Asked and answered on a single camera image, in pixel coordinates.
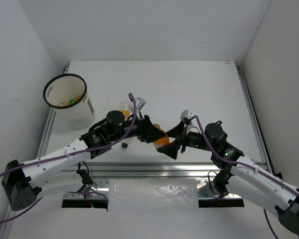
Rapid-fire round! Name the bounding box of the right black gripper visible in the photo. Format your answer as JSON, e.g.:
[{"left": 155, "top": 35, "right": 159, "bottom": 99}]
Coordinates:
[{"left": 157, "top": 120, "right": 216, "bottom": 159}]

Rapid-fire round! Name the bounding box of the orange juice bottle barcode label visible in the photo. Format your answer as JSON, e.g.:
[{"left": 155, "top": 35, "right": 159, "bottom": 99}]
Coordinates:
[{"left": 153, "top": 123, "right": 170, "bottom": 149}]

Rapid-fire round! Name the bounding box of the clear bottle black label front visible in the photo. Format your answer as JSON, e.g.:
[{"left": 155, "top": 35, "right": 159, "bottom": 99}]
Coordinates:
[{"left": 121, "top": 138, "right": 133, "bottom": 149}]

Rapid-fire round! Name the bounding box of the clear bottle yellow label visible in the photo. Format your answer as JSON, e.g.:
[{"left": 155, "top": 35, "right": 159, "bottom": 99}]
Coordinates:
[{"left": 118, "top": 100, "right": 134, "bottom": 120}]

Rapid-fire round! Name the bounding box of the orange juice bottle floral label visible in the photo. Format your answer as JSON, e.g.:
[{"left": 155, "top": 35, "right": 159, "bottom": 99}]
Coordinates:
[{"left": 58, "top": 102, "right": 70, "bottom": 107}]

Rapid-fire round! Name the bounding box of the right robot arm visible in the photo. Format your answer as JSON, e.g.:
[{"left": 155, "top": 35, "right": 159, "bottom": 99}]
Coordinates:
[{"left": 158, "top": 121, "right": 299, "bottom": 236}]

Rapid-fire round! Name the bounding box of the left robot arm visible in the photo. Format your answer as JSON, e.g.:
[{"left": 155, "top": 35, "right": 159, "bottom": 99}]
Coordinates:
[{"left": 1, "top": 110, "right": 165, "bottom": 212}]

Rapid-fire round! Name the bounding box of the white bin with black rim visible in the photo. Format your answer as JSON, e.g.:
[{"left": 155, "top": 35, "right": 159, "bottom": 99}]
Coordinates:
[{"left": 43, "top": 74, "right": 95, "bottom": 129}]

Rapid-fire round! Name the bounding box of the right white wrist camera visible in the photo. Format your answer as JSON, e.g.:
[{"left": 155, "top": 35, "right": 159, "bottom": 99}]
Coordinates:
[{"left": 180, "top": 110, "right": 193, "bottom": 124}]

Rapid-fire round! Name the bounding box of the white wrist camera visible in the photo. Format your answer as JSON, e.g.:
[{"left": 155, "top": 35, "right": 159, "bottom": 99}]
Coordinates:
[
  {"left": 180, "top": 110, "right": 193, "bottom": 124},
  {"left": 135, "top": 97, "right": 146, "bottom": 111}
]

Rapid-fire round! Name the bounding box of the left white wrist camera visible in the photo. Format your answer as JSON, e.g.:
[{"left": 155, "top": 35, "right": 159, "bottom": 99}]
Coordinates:
[{"left": 135, "top": 97, "right": 146, "bottom": 111}]

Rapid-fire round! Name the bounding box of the aluminium front rail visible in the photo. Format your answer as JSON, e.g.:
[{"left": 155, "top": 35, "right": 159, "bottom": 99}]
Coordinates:
[{"left": 82, "top": 162, "right": 220, "bottom": 178}]

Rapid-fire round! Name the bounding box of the aluminium rail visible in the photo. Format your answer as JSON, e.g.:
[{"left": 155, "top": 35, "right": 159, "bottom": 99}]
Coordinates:
[
  {"left": 82, "top": 162, "right": 220, "bottom": 178},
  {"left": 236, "top": 65, "right": 273, "bottom": 173},
  {"left": 0, "top": 108, "right": 56, "bottom": 239}
]

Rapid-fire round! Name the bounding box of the right black base cable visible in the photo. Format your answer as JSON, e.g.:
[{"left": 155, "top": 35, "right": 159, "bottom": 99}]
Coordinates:
[{"left": 206, "top": 169, "right": 222, "bottom": 197}]

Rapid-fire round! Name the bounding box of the black base cable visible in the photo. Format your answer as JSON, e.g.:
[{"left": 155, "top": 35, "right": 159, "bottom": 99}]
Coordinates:
[
  {"left": 76, "top": 161, "right": 94, "bottom": 192},
  {"left": 206, "top": 169, "right": 222, "bottom": 197}
]

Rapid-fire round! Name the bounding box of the left black base cable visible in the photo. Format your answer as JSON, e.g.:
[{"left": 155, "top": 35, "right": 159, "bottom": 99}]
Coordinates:
[{"left": 76, "top": 161, "right": 94, "bottom": 192}]

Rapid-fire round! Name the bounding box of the aluminium right side rail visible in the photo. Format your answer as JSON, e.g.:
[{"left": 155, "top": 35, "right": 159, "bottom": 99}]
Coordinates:
[{"left": 236, "top": 65, "right": 273, "bottom": 173}]

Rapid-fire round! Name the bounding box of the aluminium left side rail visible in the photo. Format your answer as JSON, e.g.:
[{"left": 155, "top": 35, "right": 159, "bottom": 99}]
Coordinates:
[{"left": 0, "top": 108, "right": 56, "bottom": 239}]

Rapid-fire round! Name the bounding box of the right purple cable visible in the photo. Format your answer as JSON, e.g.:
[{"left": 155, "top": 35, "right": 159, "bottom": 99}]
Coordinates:
[{"left": 189, "top": 115, "right": 299, "bottom": 239}]

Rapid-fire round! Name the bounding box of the purple cable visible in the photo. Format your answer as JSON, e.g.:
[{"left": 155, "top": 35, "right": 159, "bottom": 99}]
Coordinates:
[
  {"left": 189, "top": 115, "right": 299, "bottom": 239},
  {"left": 0, "top": 93, "right": 138, "bottom": 224}
]

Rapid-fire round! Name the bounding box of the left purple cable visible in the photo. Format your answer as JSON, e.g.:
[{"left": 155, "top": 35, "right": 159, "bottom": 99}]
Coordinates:
[{"left": 0, "top": 93, "right": 138, "bottom": 224}]

